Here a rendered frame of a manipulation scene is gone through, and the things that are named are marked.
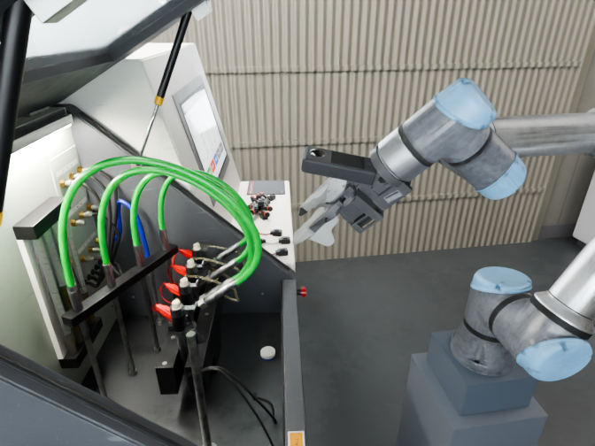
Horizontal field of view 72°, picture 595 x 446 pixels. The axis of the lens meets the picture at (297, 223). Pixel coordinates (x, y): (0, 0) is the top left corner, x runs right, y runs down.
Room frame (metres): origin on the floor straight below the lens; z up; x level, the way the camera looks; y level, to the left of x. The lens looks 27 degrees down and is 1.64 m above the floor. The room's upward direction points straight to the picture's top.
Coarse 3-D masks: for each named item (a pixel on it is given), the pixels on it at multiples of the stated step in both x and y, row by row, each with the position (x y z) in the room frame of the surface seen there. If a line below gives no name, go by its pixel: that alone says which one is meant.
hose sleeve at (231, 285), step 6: (228, 282) 0.69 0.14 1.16; (234, 282) 0.68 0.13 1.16; (222, 288) 0.68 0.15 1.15; (228, 288) 0.68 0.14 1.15; (234, 288) 0.68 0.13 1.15; (210, 294) 0.69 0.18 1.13; (216, 294) 0.68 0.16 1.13; (222, 294) 0.68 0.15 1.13; (210, 300) 0.68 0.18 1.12; (216, 300) 0.68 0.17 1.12
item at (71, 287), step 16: (112, 160) 0.67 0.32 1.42; (128, 160) 0.67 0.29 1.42; (144, 160) 0.68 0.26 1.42; (160, 160) 0.68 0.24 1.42; (80, 176) 0.67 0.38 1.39; (192, 176) 0.68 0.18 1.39; (224, 192) 0.68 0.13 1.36; (64, 208) 0.67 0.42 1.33; (240, 208) 0.68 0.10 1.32; (64, 224) 0.67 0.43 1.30; (64, 240) 0.67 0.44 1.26; (256, 240) 0.68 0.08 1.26; (64, 256) 0.67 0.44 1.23; (256, 256) 0.68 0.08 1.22; (64, 272) 0.67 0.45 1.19
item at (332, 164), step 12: (312, 156) 0.61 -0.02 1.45; (324, 156) 0.61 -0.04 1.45; (336, 156) 0.62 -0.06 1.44; (348, 156) 0.62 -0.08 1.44; (360, 156) 0.63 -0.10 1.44; (312, 168) 0.60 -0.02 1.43; (324, 168) 0.59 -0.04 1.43; (336, 168) 0.59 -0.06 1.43; (348, 168) 0.59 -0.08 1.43; (360, 168) 0.59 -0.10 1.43; (372, 168) 0.60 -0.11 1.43; (348, 180) 0.59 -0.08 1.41; (360, 180) 0.59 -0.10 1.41; (372, 180) 0.59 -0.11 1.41
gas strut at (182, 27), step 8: (184, 16) 1.00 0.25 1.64; (184, 24) 1.00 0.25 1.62; (184, 32) 1.00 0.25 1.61; (176, 40) 1.00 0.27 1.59; (176, 48) 1.00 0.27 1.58; (176, 56) 1.00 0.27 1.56; (168, 64) 1.00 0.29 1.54; (168, 72) 0.99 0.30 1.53; (168, 80) 1.00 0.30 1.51; (160, 88) 0.99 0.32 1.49; (160, 96) 0.99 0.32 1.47; (160, 104) 0.99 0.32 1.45; (152, 120) 0.99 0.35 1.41; (144, 144) 0.99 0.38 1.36
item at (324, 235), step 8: (320, 208) 0.62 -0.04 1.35; (312, 216) 0.62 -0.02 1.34; (336, 216) 0.61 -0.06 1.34; (304, 224) 0.62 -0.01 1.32; (328, 224) 0.61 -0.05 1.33; (296, 232) 0.62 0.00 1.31; (304, 232) 0.60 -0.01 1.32; (312, 232) 0.60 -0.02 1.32; (320, 232) 0.61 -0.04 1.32; (328, 232) 0.61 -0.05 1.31; (296, 240) 0.61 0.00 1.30; (304, 240) 0.60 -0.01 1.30; (312, 240) 0.61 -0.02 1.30; (320, 240) 0.61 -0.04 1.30; (328, 240) 0.61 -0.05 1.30
